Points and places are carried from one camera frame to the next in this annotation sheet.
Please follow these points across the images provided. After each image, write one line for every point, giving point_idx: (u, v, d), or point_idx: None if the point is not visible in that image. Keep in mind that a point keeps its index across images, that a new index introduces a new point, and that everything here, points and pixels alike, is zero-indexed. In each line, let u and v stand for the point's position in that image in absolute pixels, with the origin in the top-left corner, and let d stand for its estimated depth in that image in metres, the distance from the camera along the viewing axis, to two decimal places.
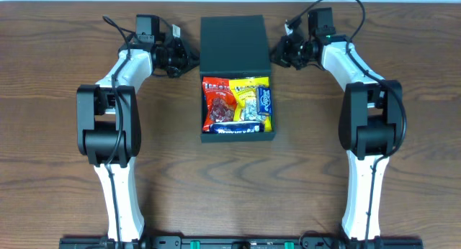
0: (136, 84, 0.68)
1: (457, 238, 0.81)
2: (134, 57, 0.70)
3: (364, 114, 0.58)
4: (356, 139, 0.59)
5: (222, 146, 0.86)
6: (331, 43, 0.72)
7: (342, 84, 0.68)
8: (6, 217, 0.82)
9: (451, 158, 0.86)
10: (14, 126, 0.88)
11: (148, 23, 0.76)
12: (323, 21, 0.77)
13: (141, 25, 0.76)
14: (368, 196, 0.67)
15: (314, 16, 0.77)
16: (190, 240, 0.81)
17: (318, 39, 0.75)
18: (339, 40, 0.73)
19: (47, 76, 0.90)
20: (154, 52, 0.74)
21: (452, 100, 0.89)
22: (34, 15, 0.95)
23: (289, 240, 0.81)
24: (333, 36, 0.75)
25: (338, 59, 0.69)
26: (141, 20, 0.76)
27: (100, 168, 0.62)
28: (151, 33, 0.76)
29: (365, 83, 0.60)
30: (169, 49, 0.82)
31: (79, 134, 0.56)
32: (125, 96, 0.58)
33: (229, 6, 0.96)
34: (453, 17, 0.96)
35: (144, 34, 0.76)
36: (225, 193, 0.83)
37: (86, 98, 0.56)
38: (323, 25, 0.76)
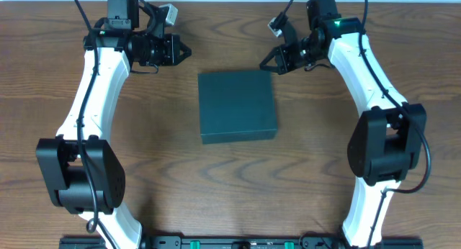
0: (113, 98, 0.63)
1: (456, 238, 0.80)
2: (102, 70, 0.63)
3: (382, 145, 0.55)
4: (369, 169, 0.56)
5: (222, 146, 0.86)
6: (343, 36, 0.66)
7: (351, 88, 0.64)
8: (5, 217, 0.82)
9: (450, 159, 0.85)
10: (14, 125, 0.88)
11: (123, 3, 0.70)
12: (325, 9, 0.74)
13: (114, 6, 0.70)
14: (373, 213, 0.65)
15: (314, 8, 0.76)
16: (189, 240, 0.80)
17: (324, 26, 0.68)
18: (351, 31, 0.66)
19: (47, 76, 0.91)
20: (128, 39, 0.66)
21: (452, 100, 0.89)
22: (34, 14, 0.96)
23: (289, 240, 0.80)
24: (342, 21, 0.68)
25: (350, 62, 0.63)
26: None
27: (84, 213, 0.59)
28: (127, 17, 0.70)
29: (384, 108, 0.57)
30: (151, 42, 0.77)
31: (52, 191, 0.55)
32: (95, 153, 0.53)
33: (229, 5, 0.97)
34: (452, 17, 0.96)
35: (117, 19, 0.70)
36: (225, 193, 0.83)
37: (49, 155, 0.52)
38: (325, 13, 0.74)
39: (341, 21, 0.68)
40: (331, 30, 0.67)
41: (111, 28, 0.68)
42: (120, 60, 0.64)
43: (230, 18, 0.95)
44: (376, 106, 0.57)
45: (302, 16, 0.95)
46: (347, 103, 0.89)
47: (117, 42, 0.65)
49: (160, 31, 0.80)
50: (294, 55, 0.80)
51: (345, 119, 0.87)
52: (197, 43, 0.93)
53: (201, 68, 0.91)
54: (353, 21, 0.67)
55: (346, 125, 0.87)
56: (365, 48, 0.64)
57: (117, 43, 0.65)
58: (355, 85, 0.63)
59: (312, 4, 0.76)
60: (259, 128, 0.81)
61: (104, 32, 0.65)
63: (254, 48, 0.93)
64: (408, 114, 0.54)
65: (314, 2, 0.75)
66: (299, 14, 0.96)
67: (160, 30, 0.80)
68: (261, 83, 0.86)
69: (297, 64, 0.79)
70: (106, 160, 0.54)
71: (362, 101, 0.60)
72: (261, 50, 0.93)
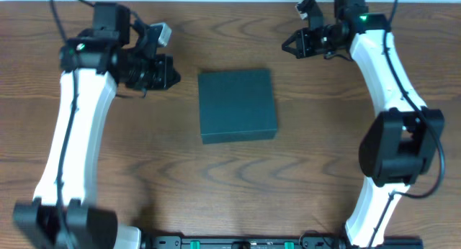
0: (96, 134, 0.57)
1: (457, 238, 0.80)
2: (81, 103, 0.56)
3: (395, 148, 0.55)
4: (379, 169, 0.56)
5: (222, 146, 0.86)
6: (366, 32, 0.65)
7: (369, 85, 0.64)
8: (5, 217, 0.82)
9: (450, 159, 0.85)
10: (13, 124, 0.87)
11: (112, 13, 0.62)
12: (352, 0, 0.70)
13: (101, 16, 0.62)
14: (379, 214, 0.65)
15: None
16: (189, 240, 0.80)
17: (350, 19, 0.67)
18: (376, 28, 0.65)
19: (47, 76, 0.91)
20: (113, 55, 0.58)
21: (452, 100, 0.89)
22: (33, 14, 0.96)
23: (289, 240, 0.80)
24: (369, 17, 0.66)
25: (372, 60, 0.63)
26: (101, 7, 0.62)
27: None
28: (114, 29, 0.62)
29: (402, 111, 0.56)
30: (142, 62, 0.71)
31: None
32: (75, 226, 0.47)
33: (229, 5, 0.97)
34: (452, 17, 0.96)
35: (104, 30, 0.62)
36: (225, 193, 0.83)
37: (25, 224, 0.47)
38: (353, 3, 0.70)
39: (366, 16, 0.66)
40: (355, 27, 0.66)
41: (94, 38, 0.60)
42: (104, 86, 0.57)
43: (230, 19, 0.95)
44: (393, 108, 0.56)
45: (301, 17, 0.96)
46: (346, 103, 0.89)
47: (99, 58, 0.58)
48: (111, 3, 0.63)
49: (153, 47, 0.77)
50: (315, 42, 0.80)
51: (344, 119, 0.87)
52: (197, 44, 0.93)
53: (201, 68, 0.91)
54: (379, 18, 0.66)
55: (346, 126, 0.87)
56: (389, 47, 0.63)
57: (99, 62, 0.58)
58: (374, 84, 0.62)
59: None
60: (259, 129, 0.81)
61: (83, 48, 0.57)
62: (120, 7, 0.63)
63: (254, 47, 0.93)
64: (426, 119, 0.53)
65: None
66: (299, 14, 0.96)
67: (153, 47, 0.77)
68: (261, 83, 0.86)
69: (318, 50, 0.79)
70: (88, 229, 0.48)
71: (380, 101, 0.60)
72: (261, 50, 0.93)
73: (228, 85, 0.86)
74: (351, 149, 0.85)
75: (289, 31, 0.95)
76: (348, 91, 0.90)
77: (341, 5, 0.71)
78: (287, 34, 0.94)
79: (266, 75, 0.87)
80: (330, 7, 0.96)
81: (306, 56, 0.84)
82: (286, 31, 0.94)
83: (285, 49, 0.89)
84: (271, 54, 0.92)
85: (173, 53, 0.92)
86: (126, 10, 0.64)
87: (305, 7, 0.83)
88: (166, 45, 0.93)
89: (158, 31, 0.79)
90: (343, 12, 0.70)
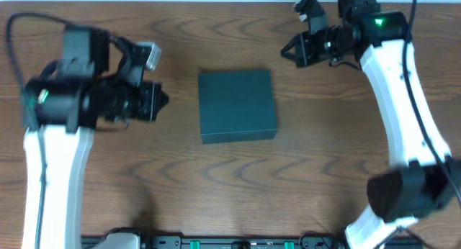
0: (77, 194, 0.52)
1: (457, 239, 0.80)
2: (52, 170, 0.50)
3: (411, 200, 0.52)
4: (391, 215, 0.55)
5: (222, 146, 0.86)
6: (383, 43, 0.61)
7: (383, 113, 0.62)
8: (5, 217, 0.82)
9: None
10: (13, 124, 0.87)
11: (84, 40, 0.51)
12: None
13: (72, 46, 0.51)
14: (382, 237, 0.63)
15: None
16: (190, 240, 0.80)
17: (361, 21, 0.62)
18: (395, 38, 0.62)
19: None
20: (86, 96, 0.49)
21: (452, 100, 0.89)
22: (33, 14, 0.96)
23: (289, 240, 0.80)
24: (383, 21, 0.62)
25: (390, 88, 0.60)
26: (71, 34, 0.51)
27: None
28: (88, 59, 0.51)
29: (422, 161, 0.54)
30: (126, 91, 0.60)
31: None
32: None
33: (229, 5, 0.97)
34: (453, 17, 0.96)
35: (75, 62, 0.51)
36: (225, 193, 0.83)
37: None
38: (362, 2, 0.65)
39: (379, 15, 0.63)
40: (371, 30, 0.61)
41: (64, 75, 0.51)
42: (76, 144, 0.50)
43: (231, 19, 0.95)
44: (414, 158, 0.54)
45: None
46: (347, 103, 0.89)
47: (70, 103, 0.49)
48: (83, 28, 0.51)
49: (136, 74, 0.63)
50: (317, 49, 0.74)
51: (344, 119, 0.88)
52: (197, 43, 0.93)
53: (201, 68, 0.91)
54: (396, 19, 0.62)
55: (345, 126, 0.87)
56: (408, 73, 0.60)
57: (69, 103, 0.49)
58: (389, 115, 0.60)
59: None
60: (260, 129, 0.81)
61: (46, 96, 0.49)
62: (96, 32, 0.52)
63: (254, 47, 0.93)
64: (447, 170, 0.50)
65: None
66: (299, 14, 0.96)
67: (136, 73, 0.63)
68: (261, 83, 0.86)
69: (321, 57, 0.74)
70: None
71: (396, 138, 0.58)
72: (261, 50, 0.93)
73: (228, 85, 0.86)
74: (351, 149, 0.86)
75: (289, 30, 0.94)
76: (349, 91, 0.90)
77: (349, 3, 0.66)
78: (287, 34, 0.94)
79: (266, 76, 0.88)
80: (331, 7, 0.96)
81: (309, 64, 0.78)
82: (287, 31, 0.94)
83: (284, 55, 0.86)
84: (271, 55, 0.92)
85: (173, 53, 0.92)
86: (102, 34, 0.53)
87: (304, 9, 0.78)
88: (166, 45, 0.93)
89: (145, 52, 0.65)
90: (350, 10, 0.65)
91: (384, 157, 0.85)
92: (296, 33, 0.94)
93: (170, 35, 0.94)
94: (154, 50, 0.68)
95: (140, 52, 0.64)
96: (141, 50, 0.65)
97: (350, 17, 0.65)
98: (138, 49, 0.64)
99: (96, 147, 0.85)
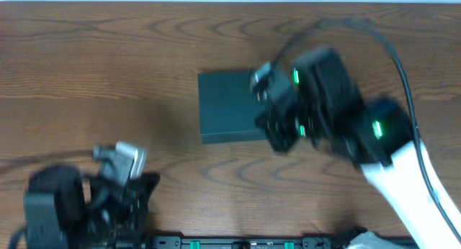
0: None
1: None
2: None
3: None
4: None
5: (222, 146, 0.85)
6: (388, 160, 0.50)
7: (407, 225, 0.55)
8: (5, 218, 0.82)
9: (450, 159, 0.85)
10: (13, 125, 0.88)
11: (45, 209, 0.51)
12: (333, 85, 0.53)
13: (37, 217, 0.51)
14: None
15: (316, 68, 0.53)
16: (190, 240, 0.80)
17: (350, 131, 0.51)
18: (403, 144, 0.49)
19: (47, 76, 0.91)
20: None
21: (452, 101, 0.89)
22: (32, 14, 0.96)
23: (289, 240, 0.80)
24: (372, 122, 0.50)
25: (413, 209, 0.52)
26: (31, 201, 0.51)
27: None
28: (57, 232, 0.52)
29: None
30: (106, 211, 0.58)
31: None
32: None
33: (229, 5, 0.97)
34: (453, 18, 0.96)
35: (44, 235, 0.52)
36: (225, 193, 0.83)
37: None
38: (336, 87, 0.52)
39: (371, 113, 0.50)
40: (367, 142, 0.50)
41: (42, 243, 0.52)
42: None
43: (230, 19, 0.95)
44: None
45: (301, 17, 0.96)
46: None
47: None
48: (40, 200, 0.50)
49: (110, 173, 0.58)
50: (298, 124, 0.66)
51: None
52: (197, 44, 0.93)
53: (201, 68, 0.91)
54: (384, 108, 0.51)
55: None
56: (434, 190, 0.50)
57: None
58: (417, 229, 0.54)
59: (315, 69, 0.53)
60: (259, 129, 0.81)
61: None
62: (59, 191, 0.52)
63: (254, 48, 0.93)
64: None
65: (318, 70, 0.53)
66: (299, 14, 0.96)
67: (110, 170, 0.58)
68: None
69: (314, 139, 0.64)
70: None
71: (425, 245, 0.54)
72: (261, 50, 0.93)
73: (228, 85, 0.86)
74: None
75: (289, 31, 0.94)
76: None
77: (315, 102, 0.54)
78: (287, 34, 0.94)
79: None
80: (331, 7, 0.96)
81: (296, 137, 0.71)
82: (287, 31, 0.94)
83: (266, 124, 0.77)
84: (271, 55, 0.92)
85: (173, 53, 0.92)
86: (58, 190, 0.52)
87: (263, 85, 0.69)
88: (166, 46, 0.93)
89: (127, 166, 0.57)
90: (325, 103, 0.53)
91: None
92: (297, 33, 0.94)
93: (170, 35, 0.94)
94: (140, 157, 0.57)
95: (114, 161, 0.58)
96: (117, 158, 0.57)
97: (327, 116, 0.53)
98: (112, 155, 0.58)
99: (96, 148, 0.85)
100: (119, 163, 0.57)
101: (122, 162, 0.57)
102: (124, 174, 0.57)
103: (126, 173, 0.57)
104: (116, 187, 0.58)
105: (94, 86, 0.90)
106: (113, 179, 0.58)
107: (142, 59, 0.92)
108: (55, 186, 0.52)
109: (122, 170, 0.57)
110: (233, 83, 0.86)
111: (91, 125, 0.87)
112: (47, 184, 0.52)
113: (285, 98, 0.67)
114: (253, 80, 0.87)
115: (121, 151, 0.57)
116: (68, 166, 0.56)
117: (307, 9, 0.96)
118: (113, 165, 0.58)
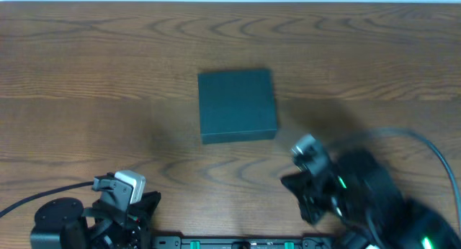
0: None
1: None
2: None
3: None
4: None
5: (222, 146, 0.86)
6: None
7: None
8: (6, 218, 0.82)
9: (451, 159, 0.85)
10: (12, 125, 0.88)
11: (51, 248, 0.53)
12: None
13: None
14: None
15: (364, 204, 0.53)
16: (190, 240, 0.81)
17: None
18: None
19: (47, 76, 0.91)
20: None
21: (452, 100, 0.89)
22: (32, 14, 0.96)
23: (289, 240, 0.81)
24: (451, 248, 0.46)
25: None
26: (39, 239, 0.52)
27: None
28: None
29: None
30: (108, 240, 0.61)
31: None
32: None
33: (229, 5, 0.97)
34: (454, 17, 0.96)
35: None
36: (225, 193, 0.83)
37: None
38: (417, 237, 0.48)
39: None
40: None
41: None
42: None
43: (230, 19, 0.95)
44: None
45: (302, 16, 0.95)
46: (347, 103, 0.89)
47: None
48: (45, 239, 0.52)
49: (112, 201, 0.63)
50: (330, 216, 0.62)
51: (344, 118, 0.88)
52: (197, 43, 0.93)
53: (201, 68, 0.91)
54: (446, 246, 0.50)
55: (346, 126, 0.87)
56: None
57: None
58: None
59: (379, 206, 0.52)
60: (259, 129, 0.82)
61: None
62: (64, 229, 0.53)
63: (254, 47, 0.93)
64: None
65: (375, 204, 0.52)
66: (299, 14, 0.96)
67: (112, 199, 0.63)
68: (261, 84, 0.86)
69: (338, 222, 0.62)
70: None
71: None
72: (261, 50, 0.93)
73: (228, 85, 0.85)
74: None
75: (289, 31, 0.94)
76: (349, 91, 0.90)
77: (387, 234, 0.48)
78: (287, 34, 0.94)
79: (266, 75, 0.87)
80: (331, 7, 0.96)
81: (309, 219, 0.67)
82: (287, 31, 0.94)
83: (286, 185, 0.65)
84: (271, 55, 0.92)
85: (173, 53, 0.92)
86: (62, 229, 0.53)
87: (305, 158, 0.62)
88: (166, 45, 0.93)
89: (126, 193, 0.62)
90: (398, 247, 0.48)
91: (384, 157, 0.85)
92: (297, 33, 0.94)
93: (170, 35, 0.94)
94: (138, 184, 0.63)
95: (114, 191, 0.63)
96: (118, 186, 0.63)
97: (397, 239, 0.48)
98: (112, 185, 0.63)
99: (96, 148, 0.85)
100: (120, 191, 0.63)
101: (121, 189, 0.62)
102: (124, 201, 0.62)
103: (126, 201, 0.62)
104: (118, 214, 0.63)
105: (94, 86, 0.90)
106: (115, 208, 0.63)
107: (142, 59, 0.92)
108: (60, 223, 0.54)
109: (122, 198, 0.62)
110: (233, 83, 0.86)
111: (91, 125, 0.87)
112: (52, 223, 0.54)
113: (321, 176, 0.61)
114: (253, 80, 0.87)
115: (120, 178, 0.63)
116: (68, 199, 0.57)
117: (307, 9, 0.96)
118: (114, 194, 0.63)
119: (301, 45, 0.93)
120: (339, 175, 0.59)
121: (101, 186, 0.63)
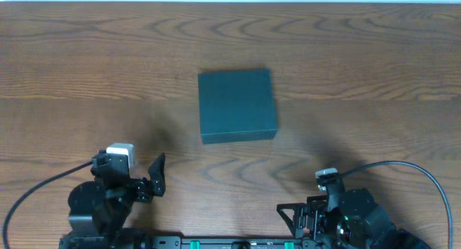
0: None
1: (456, 239, 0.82)
2: None
3: None
4: None
5: (222, 146, 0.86)
6: None
7: None
8: (5, 218, 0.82)
9: (449, 159, 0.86)
10: (12, 125, 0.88)
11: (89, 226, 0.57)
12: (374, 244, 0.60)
13: (82, 230, 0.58)
14: None
15: (364, 236, 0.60)
16: (189, 240, 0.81)
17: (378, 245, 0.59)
18: None
19: (47, 76, 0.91)
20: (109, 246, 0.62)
21: (452, 101, 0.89)
22: (32, 14, 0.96)
23: (289, 240, 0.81)
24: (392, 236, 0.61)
25: None
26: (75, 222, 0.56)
27: None
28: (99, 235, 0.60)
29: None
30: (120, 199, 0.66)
31: None
32: None
33: (229, 5, 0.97)
34: (453, 17, 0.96)
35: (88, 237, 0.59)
36: (225, 193, 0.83)
37: None
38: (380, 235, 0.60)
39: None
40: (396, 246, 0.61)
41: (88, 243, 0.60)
42: None
43: (230, 19, 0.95)
44: None
45: (302, 17, 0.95)
46: (347, 103, 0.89)
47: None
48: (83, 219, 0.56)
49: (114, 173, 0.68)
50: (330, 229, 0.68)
51: (343, 119, 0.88)
52: (197, 43, 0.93)
53: (201, 68, 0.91)
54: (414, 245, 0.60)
55: (345, 126, 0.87)
56: None
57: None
58: None
59: (377, 237, 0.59)
60: (260, 129, 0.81)
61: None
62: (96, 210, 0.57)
63: (254, 47, 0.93)
64: None
65: (373, 236, 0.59)
66: (299, 14, 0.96)
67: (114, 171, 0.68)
68: (261, 83, 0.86)
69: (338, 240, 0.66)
70: None
71: None
72: (261, 50, 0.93)
73: (229, 86, 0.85)
74: (351, 149, 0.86)
75: (289, 31, 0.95)
76: (348, 91, 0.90)
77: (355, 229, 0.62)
78: (287, 34, 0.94)
79: (266, 75, 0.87)
80: (330, 7, 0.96)
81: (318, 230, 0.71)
82: (287, 31, 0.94)
83: (284, 205, 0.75)
84: (271, 54, 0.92)
85: (173, 53, 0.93)
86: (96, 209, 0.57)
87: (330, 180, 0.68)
88: (167, 46, 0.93)
89: (123, 162, 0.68)
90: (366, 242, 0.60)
91: (384, 157, 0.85)
92: (297, 33, 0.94)
93: (170, 35, 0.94)
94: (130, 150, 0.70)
95: (112, 163, 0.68)
96: (114, 158, 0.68)
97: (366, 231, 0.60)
98: (108, 159, 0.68)
99: (96, 148, 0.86)
100: (116, 162, 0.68)
101: (117, 159, 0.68)
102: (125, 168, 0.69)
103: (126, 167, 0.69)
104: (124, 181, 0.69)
105: (94, 86, 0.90)
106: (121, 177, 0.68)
107: (142, 59, 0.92)
108: (91, 207, 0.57)
109: (122, 166, 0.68)
110: (233, 84, 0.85)
111: (91, 125, 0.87)
112: (83, 206, 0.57)
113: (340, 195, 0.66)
114: (253, 81, 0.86)
115: (113, 152, 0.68)
116: (91, 183, 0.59)
117: (307, 9, 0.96)
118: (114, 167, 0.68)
119: (302, 45, 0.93)
120: (342, 206, 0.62)
121: (97, 163, 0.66)
